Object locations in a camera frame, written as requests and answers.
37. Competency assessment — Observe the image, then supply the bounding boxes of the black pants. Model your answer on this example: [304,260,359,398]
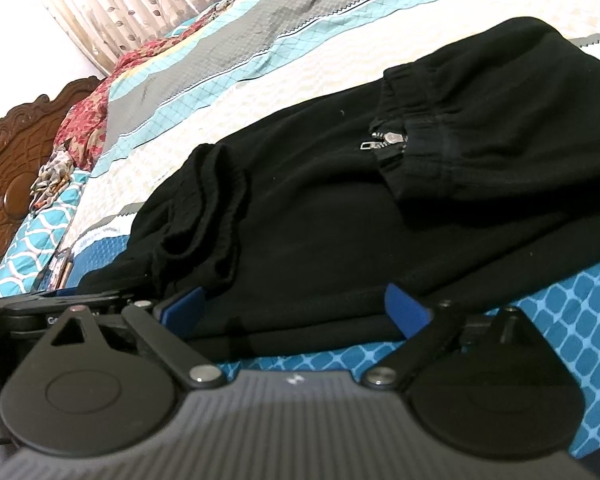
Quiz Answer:
[77,16,600,361]

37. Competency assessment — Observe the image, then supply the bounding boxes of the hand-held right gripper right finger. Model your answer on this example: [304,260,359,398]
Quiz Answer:
[362,282,543,390]

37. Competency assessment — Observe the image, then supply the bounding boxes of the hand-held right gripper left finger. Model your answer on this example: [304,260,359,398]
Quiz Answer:
[47,287,224,389]

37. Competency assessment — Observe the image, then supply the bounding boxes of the beige leaf print curtain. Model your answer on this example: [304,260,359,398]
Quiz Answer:
[25,0,301,79]

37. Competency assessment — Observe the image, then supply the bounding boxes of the floral scarf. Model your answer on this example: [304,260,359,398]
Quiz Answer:
[29,144,82,211]

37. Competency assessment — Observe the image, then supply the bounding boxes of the carved wooden headboard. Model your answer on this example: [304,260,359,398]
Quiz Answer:
[0,76,106,302]

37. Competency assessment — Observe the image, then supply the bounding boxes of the patterned teal grey bed sheet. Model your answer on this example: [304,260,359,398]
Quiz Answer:
[0,0,600,466]

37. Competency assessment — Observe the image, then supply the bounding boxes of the teal lattice pillow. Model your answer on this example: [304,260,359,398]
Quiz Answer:
[0,167,90,301]

